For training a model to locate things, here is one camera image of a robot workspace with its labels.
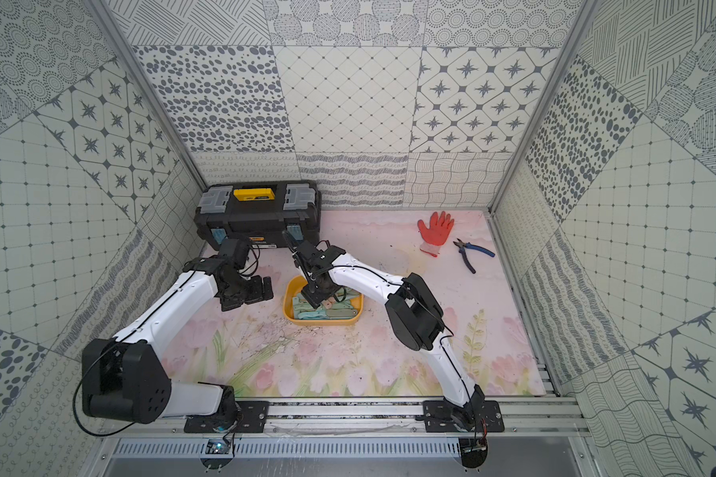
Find blue handled pliers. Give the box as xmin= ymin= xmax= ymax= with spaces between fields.
xmin=452 ymin=237 xmax=496 ymax=275

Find floral pink table mat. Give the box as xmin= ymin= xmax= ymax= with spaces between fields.
xmin=162 ymin=211 xmax=545 ymax=397

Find yellow plastic storage box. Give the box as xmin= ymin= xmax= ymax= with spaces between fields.
xmin=282 ymin=276 xmax=364 ymax=326

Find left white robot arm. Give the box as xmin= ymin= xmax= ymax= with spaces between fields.
xmin=73 ymin=238 xmax=274 ymax=432

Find aluminium frame rail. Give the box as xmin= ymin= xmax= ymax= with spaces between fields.
xmin=97 ymin=396 xmax=592 ymax=439

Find red work glove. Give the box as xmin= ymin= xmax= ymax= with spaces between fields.
xmin=417 ymin=211 xmax=455 ymax=258

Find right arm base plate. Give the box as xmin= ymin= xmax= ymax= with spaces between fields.
xmin=417 ymin=399 xmax=505 ymax=433

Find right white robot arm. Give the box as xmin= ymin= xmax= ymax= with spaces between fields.
xmin=290 ymin=242 xmax=486 ymax=434

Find black plastic toolbox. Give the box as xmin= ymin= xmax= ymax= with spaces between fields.
xmin=194 ymin=180 xmax=321 ymax=250

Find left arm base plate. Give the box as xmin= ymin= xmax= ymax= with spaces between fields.
xmin=184 ymin=401 xmax=270 ymax=434

